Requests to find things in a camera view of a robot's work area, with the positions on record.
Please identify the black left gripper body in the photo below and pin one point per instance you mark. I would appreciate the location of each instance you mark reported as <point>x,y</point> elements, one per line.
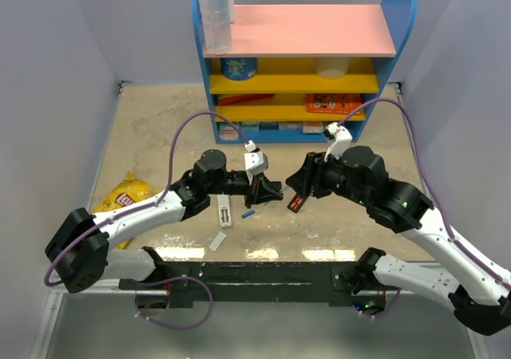
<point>251,197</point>

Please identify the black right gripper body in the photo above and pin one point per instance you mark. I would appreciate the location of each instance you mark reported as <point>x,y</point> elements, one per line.
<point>330,176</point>

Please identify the black remote control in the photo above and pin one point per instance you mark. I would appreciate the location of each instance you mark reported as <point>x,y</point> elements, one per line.
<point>296,203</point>

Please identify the white remote control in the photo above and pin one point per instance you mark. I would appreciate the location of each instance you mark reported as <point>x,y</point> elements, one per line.
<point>224,211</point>

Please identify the white battery cover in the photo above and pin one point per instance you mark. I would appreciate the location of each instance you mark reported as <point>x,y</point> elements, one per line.
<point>216,242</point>

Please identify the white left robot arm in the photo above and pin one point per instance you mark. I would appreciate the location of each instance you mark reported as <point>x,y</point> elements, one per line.
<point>85,248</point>

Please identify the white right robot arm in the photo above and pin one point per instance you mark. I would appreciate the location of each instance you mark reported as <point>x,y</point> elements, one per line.
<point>470,285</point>

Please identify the blue battery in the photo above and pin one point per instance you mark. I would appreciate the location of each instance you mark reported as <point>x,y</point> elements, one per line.
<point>247,214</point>

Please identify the red tissue pack right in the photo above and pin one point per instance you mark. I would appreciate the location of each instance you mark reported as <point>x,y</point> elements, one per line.
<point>313,127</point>

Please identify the blue tissue pack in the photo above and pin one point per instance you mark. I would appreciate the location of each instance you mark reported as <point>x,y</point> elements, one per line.
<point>268,125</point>

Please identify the green tissue pack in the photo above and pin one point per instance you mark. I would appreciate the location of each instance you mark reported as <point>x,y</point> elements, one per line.
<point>249,126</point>

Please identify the red white tissue pack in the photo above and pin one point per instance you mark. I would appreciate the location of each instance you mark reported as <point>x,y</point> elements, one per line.
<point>228,132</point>

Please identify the orange box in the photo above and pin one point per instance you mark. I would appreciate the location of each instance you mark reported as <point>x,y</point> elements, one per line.
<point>332,103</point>

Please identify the red flat book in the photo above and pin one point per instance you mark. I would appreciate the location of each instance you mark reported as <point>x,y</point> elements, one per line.
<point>236,99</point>

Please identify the blue shelf unit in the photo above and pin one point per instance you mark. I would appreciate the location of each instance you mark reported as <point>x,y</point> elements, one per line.
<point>287,38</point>

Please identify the yellow chips bag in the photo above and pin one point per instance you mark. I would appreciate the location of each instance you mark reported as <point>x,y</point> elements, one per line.
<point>129,191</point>

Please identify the blue cartoon can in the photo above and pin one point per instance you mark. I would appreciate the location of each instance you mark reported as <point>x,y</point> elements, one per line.
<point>239,68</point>

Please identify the clear plastic bottle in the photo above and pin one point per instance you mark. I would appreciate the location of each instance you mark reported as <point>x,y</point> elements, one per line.
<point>217,26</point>

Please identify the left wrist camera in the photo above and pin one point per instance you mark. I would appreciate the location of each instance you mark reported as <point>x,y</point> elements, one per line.
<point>255,161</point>

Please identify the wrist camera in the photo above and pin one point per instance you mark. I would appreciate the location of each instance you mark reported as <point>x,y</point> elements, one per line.
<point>339,140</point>
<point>255,161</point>

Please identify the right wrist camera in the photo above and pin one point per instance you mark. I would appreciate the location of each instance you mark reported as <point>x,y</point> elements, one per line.
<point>339,140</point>

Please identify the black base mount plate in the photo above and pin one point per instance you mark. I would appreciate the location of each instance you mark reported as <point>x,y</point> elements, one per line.
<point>299,282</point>

